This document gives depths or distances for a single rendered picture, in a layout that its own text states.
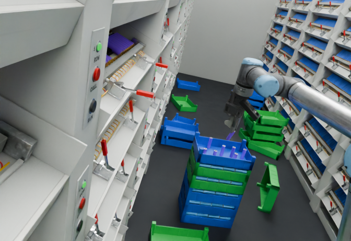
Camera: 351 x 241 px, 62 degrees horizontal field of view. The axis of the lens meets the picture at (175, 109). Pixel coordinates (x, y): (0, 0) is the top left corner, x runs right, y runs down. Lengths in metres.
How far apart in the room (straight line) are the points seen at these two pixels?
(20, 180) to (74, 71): 0.13
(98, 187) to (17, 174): 0.34
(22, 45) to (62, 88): 0.11
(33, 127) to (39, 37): 0.14
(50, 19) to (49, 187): 0.19
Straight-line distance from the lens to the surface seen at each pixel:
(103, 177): 0.71
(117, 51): 0.84
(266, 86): 1.23
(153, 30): 1.01
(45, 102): 0.36
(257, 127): 2.81
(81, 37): 0.32
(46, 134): 0.37
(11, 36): 0.22
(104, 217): 0.91
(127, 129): 0.92
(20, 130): 0.38
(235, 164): 1.59
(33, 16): 0.24
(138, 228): 1.69
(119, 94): 0.61
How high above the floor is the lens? 1.18
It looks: 22 degrees down
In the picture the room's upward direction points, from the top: 13 degrees clockwise
